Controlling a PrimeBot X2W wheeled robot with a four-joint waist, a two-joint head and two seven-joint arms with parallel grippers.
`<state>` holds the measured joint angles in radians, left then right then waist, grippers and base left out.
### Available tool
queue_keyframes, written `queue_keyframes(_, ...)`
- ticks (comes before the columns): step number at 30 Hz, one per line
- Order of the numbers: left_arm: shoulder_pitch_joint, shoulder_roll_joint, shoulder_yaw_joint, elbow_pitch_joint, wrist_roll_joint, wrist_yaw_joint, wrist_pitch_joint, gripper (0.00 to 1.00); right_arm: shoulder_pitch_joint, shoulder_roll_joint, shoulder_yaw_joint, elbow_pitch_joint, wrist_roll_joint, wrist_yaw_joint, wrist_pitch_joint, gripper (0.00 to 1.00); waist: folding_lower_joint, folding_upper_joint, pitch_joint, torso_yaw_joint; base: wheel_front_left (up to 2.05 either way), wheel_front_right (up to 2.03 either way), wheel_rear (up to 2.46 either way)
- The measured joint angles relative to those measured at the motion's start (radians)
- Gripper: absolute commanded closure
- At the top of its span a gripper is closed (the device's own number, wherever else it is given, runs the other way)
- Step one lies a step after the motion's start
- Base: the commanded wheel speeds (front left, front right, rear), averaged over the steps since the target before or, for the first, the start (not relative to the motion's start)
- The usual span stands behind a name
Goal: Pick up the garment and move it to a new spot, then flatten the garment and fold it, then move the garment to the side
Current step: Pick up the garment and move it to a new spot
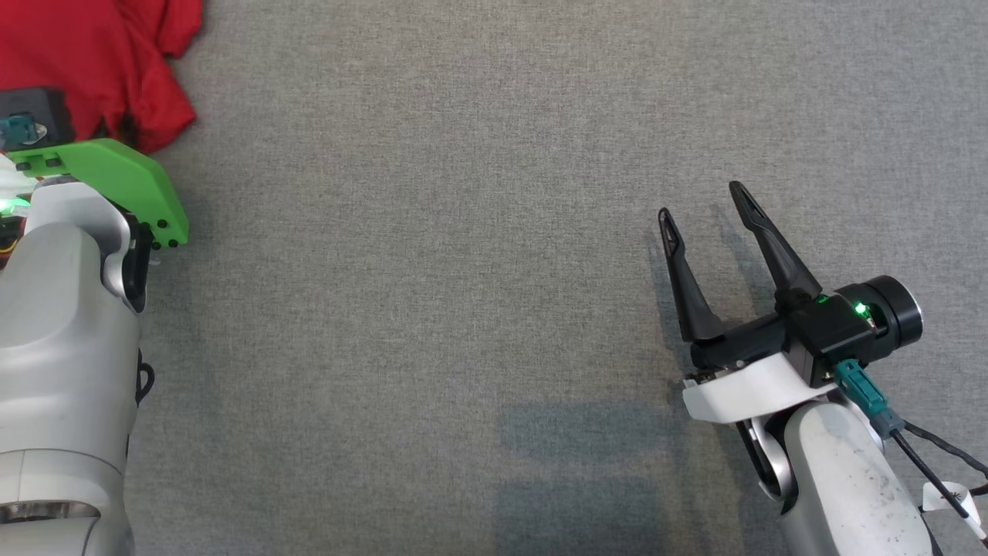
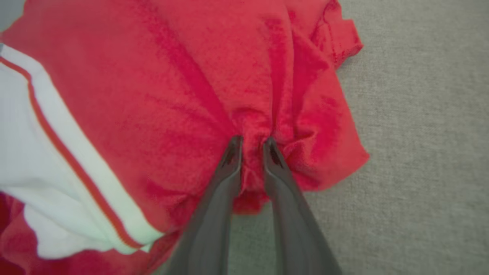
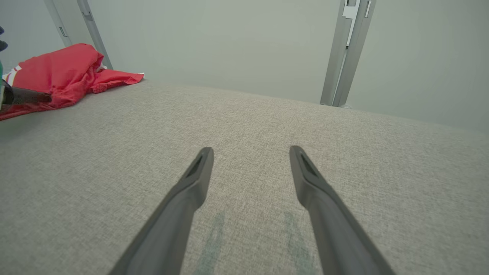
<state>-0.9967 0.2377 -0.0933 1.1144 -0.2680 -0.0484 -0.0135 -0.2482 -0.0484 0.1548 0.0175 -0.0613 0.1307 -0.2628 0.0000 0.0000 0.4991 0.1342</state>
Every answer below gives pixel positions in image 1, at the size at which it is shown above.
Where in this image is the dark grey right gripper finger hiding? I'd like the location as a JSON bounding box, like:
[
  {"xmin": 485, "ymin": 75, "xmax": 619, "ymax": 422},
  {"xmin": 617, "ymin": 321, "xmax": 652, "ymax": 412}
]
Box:
[
  {"xmin": 729, "ymin": 181, "xmax": 823, "ymax": 306},
  {"xmin": 658, "ymin": 207, "xmax": 726, "ymax": 343}
]

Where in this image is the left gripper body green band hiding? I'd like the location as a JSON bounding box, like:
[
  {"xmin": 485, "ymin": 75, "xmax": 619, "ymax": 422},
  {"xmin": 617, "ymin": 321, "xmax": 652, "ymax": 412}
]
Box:
[{"xmin": 8, "ymin": 139, "xmax": 190, "ymax": 249}]

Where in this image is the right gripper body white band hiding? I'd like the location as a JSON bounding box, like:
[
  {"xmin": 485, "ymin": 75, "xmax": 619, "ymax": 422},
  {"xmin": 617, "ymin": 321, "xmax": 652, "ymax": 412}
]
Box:
[{"xmin": 683, "ymin": 305, "xmax": 838, "ymax": 424}]

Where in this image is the red garment with white stripes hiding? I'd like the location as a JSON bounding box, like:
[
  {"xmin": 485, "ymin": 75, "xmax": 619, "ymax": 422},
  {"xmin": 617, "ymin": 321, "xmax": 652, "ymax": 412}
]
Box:
[{"xmin": 0, "ymin": 0, "xmax": 204, "ymax": 154}]

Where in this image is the teal left camera cable connector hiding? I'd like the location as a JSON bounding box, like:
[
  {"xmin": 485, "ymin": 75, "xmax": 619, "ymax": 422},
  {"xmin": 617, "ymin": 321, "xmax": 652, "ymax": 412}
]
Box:
[{"xmin": 0, "ymin": 114, "xmax": 49, "ymax": 151}]

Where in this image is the teal camera cable connector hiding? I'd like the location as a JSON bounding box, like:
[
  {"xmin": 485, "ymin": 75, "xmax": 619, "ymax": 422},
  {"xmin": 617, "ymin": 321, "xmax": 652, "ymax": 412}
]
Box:
[
  {"xmin": 0, "ymin": 114, "xmax": 49, "ymax": 151},
  {"xmin": 834, "ymin": 358, "xmax": 905, "ymax": 438}
]

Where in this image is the teal right camera cable connector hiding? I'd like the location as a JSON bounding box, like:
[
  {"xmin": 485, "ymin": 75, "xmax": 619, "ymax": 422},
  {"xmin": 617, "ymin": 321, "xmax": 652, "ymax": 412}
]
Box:
[{"xmin": 834, "ymin": 358, "xmax": 905, "ymax": 438}]

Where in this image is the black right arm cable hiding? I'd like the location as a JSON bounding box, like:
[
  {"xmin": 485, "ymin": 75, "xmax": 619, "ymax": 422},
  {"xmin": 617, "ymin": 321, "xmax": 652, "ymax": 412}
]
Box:
[{"xmin": 888, "ymin": 421, "xmax": 988, "ymax": 541}]

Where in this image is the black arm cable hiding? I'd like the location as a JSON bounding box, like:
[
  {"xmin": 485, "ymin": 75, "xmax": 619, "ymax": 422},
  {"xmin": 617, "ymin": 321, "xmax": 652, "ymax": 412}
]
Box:
[
  {"xmin": 888, "ymin": 421, "xmax": 988, "ymax": 541},
  {"xmin": 136, "ymin": 349, "xmax": 156, "ymax": 408}
]

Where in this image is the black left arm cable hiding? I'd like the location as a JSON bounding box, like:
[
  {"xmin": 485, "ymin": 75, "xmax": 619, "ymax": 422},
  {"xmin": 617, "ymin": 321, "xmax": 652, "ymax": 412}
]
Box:
[{"xmin": 136, "ymin": 349, "xmax": 156, "ymax": 408}]

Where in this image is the white cable tag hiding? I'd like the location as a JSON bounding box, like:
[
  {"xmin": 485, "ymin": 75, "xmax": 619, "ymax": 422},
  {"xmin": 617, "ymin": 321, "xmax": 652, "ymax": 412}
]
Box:
[{"xmin": 922, "ymin": 480, "xmax": 988, "ymax": 543}]

